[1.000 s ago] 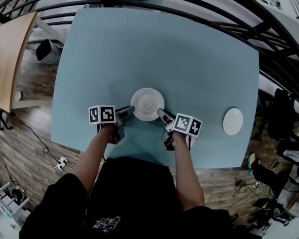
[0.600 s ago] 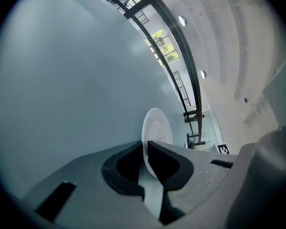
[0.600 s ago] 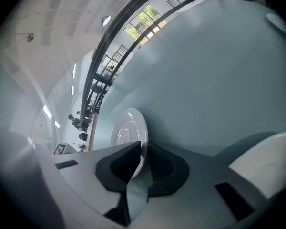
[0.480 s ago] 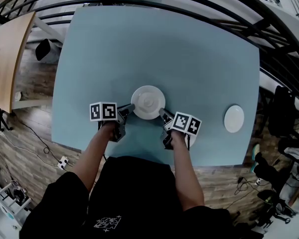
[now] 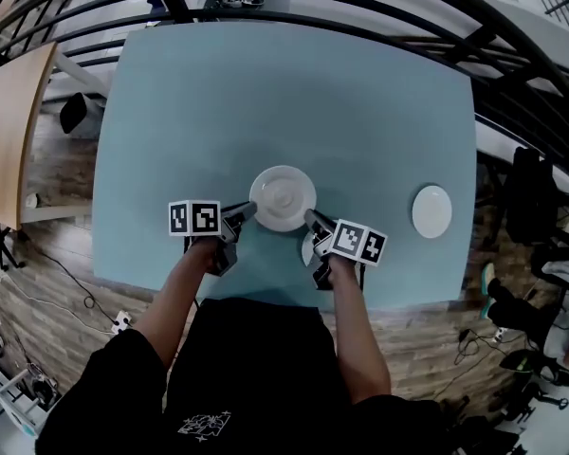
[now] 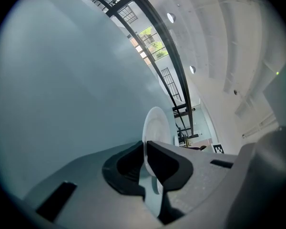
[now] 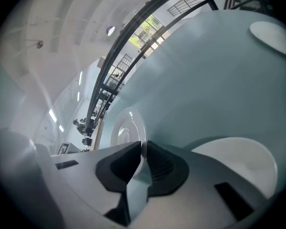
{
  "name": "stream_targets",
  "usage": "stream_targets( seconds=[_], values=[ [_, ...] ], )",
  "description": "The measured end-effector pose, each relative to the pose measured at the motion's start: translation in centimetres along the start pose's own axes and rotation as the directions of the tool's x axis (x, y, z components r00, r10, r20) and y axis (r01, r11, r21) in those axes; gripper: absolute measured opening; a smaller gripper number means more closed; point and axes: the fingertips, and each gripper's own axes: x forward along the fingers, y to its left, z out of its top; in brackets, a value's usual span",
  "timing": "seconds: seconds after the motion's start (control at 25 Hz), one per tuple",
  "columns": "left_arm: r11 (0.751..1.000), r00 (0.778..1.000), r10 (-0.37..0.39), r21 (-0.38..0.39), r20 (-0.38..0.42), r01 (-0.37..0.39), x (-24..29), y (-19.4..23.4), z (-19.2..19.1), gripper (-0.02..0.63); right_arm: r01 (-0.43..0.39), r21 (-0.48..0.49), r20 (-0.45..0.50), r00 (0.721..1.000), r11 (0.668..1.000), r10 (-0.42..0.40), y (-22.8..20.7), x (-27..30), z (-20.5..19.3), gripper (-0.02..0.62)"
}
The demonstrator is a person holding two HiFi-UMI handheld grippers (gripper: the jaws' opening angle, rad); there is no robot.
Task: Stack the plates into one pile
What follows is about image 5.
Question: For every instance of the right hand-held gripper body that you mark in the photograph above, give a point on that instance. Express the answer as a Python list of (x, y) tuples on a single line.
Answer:
[(358, 244)]

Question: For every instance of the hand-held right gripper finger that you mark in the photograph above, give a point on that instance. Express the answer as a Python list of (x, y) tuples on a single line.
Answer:
[(318, 222)]

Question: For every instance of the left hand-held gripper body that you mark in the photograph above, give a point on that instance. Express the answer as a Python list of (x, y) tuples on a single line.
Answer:
[(194, 218)]

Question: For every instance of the large white plate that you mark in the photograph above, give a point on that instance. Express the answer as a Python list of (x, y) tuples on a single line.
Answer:
[(284, 199)]

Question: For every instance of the small white plate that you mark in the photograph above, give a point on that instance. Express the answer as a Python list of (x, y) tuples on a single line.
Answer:
[(432, 211)]

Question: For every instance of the person's left forearm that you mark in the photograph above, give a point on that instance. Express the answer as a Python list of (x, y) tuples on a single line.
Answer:
[(170, 311)]

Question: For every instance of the person's right forearm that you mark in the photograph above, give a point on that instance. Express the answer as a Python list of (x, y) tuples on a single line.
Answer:
[(358, 339)]

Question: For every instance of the white power strip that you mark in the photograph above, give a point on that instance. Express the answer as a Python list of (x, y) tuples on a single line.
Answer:
[(122, 322)]

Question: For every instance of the person's black clothing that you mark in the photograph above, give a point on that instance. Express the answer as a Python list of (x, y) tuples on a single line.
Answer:
[(256, 382)]

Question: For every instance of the light wooden table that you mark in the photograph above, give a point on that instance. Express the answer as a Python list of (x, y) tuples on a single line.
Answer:
[(7, 140)]

